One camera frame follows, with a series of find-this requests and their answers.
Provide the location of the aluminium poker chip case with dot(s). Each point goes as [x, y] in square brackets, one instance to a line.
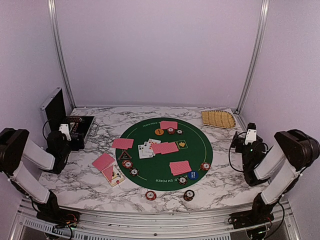
[54, 114]

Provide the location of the nine of spades card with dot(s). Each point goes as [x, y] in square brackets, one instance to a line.
[142, 154]

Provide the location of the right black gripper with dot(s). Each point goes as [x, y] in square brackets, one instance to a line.
[237, 140]

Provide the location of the face-down community card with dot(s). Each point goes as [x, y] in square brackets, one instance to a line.
[170, 147]
[158, 148]

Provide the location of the pink playing card deck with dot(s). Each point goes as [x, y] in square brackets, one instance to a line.
[103, 161]

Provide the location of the white red card box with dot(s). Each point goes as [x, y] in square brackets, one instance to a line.
[113, 175]

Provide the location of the blue small blind button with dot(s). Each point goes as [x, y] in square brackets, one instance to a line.
[193, 175]

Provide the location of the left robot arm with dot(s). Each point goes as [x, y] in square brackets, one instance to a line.
[22, 160]

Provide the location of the black triangular all-in button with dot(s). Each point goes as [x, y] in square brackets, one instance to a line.
[124, 156]

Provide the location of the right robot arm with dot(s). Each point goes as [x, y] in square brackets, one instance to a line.
[280, 165]

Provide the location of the round green poker mat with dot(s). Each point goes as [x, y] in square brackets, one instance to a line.
[155, 173]

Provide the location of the red poker chips moved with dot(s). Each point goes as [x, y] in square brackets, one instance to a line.
[171, 130]

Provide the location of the dark red poker chip stack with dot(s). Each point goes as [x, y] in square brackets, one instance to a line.
[188, 195]

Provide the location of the aluminium frame post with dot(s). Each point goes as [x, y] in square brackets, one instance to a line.
[59, 51]
[257, 47]

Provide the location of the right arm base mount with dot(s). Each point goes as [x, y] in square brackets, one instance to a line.
[247, 218]

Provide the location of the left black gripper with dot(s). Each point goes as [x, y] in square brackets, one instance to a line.
[76, 147]

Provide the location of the front aluminium rail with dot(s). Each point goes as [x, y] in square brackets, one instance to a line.
[108, 225]

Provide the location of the right aluminium frame post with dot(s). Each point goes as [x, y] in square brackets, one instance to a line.
[257, 47]

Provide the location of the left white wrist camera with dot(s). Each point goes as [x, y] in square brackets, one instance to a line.
[64, 129]

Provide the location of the orange big blind button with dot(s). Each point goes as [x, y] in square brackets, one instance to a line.
[159, 132]

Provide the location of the left aluminium frame post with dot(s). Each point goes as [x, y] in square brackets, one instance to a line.
[59, 51]

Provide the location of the face-up community card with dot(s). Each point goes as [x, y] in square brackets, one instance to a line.
[153, 142]
[147, 149]

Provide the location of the woven bamboo tray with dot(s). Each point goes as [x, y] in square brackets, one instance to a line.
[218, 118]

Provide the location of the dark chips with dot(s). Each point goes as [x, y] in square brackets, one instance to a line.
[182, 180]
[179, 131]
[134, 172]

